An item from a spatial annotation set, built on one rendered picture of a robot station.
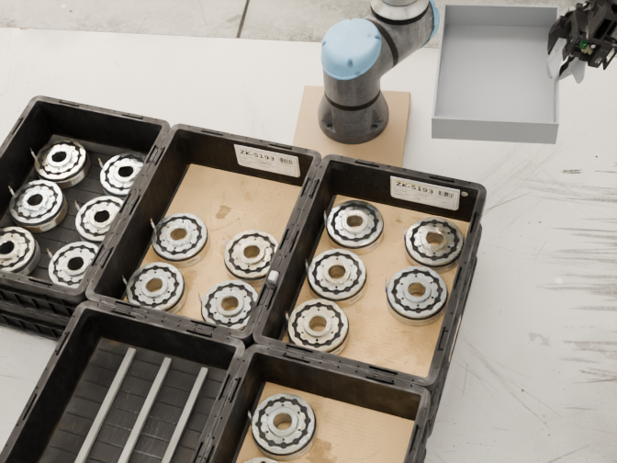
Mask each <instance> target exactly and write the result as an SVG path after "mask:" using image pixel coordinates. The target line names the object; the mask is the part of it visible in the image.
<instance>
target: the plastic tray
mask: <svg viewBox="0 0 617 463"><path fill-rule="evenodd" d="M559 9H560V6H522V5H483V4H443V15H442V25H441V34H440V42H439V51H438V61H437V69H436V78H435V87H434V96H433V105H432V139H447V140H466V141H504V142H522V143H541V144H555V143H556V137H557V133H558V127H559V73H558V75H557V77H556V78H553V77H552V78H549V77H548V74H547V71H546V54H547V42H548V34H549V30H550V28H551V27H552V26H553V25H554V24H555V22H556V21H557V20H558V18H559Z"/></svg>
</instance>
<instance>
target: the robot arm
mask: <svg viewBox="0 0 617 463"><path fill-rule="evenodd" d="M434 5H435V1H434V0H370V7H371V12H370V14H369V15H368V16H366V17H365V18H353V20H350V21H349V19H345V20H343V21H340V22H338V23H337V24H335V25H334V26H332V27H331V28H330V29H329V30H328V32H327V33H326V35H325V36H324V39H323V41H322V45H321V55H320V60H321V64H322V71H323V83H324V94H323V96H322V99H321V101H320V104H319V108H318V120H319V125H320V128H321V130H322V131H323V133H324V134H325V135H326V136H327V137H329V138H330V139H332V140H334V141H337V142H339V143H343V144H361V143H365V142H369V141H371V140H373V139H375V138H376V137H378V136H379V135H380V134H381V133H382V132H383V131H384V130H385V128H386V127H387V124H388V105H387V101H386V100H385V98H384V96H383V93H382V91H381V89H380V79H381V77H382V76H383V75H384V74H386V73H387V72H389V71H390V70H391V69H393V68H394V67H395V66H397V65H398V64H399V63H401V62H402V61H404V60H405V59H406V58H408V57H409V56H410V55H411V54H412V53H413V52H414V51H416V50H418V49H420V48H422V47H423V46H425V45H426V44H427V43H428V42H429V41H430V39H432V38H433V37H434V35H435V34H436V32H437V30H438V28H439V24H440V15H439V10H438V7H435V6H434ZM612 48H614V53H613V55H612V56H611V58H610V59H609V60H608V59H607V56H608V55H609V53H610V52H611V50H612ZM616 54H617V0H588V1H585V2H584V4H581V3H577V4H576V5H575V6H571V7H569V8H568V11H567V12H566V13H565V15H564V16H559V18H558V20H557V21H556V22H555V24H554V25H553V26H552V27H551V28H550V30H549V34H548V42H547V54H546V71H547V74H548V77H549V78H552V77H553V78H556V77H557V75H558V73H559V80H562V79H564V78H566V77H568V76H570V75H571V74H573V76H574V78H575V80H576V82H577V84H580V83H581V82H582V81H583V79H584V76H585V70H586V65H587V63H588V66H589V67H593V68H599V67H600V65H601V64H602V67H603V70H604V71H605V70H606V68H607V67H608V65H609V64H610V63H611V61H612V59H613V58H614V56H615V55H616ZM568 55H569V56H568ZM567 56H568V58H567ZM562 58H563V61H565V60H566V58H567V61H566V62H565V63H564V64H563V65H561V67H560V64H561V61H562ZM559 69H560V70H559Z"/></svg>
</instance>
